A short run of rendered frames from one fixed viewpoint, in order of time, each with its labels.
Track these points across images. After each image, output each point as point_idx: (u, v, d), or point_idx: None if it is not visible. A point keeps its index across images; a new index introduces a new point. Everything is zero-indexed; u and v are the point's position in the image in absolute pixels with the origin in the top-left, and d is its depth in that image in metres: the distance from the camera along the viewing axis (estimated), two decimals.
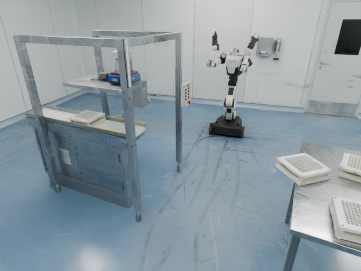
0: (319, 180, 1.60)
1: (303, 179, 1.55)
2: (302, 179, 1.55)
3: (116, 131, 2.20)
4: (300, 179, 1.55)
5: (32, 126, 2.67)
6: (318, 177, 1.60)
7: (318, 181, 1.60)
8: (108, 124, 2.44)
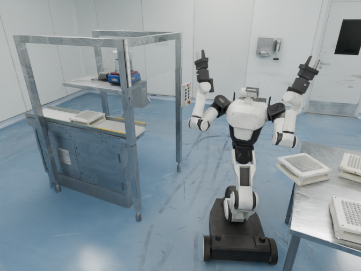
0: (319, 180, 1.60)
1: (303, 179, 1.55)
2: (302, 179, 1.55)
3: (116, 131, 2.20)
4: (300, 179, 1.55)
5: (32, 126, 2.67)
6: (318, 177, 1.60)
7: (318, 181, 1.60)
8: (108, 124, 2.44)
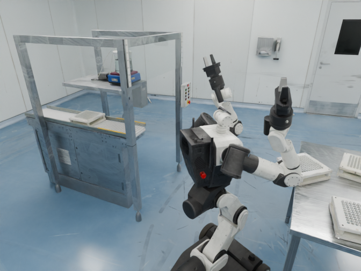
0: (319, 180, 1.60)
1: (303, 179, 1.55)
2: (302, 179, 1.55)
3: (116, 131, 2.20)
4: None
5: (32, 126, 2.67)
6: (318, 177, 1.60)
7: (318, 181, 1.60)
8: (108, 124, 2.44)
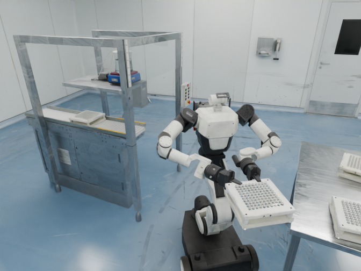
0: (235, 213, 1.17)
1: (226, 190, 1.27)
2: (225, 189, 1.28)
3: (116, 131, 2.20)
4: (226, 188, 1.29)
5: (32, 126, 2.67)
6: (238, 211, 1.16)
7: (234, 213, 1.18)
8: (108, 124, 2.44)
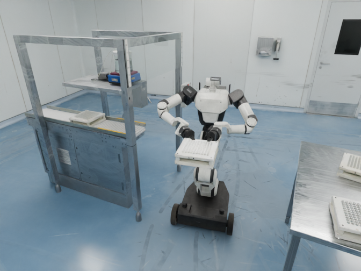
0: None
1: None
2: None
3: (116, 131, 2.20)
4: None
5: (32, 126, 2.67)
6: None
7: None
8: (108, 124, 2.44)
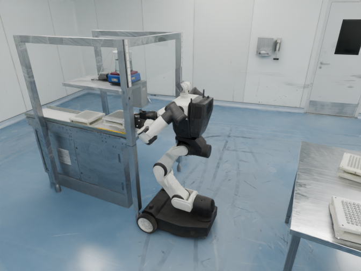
0: None
1: None
2: (138, 115, 2.35)
3: (116, 131, 2.20)
4: (139, 116, 2.34)
5: (32, 126, 2.67)
6: None
7: None
8: None
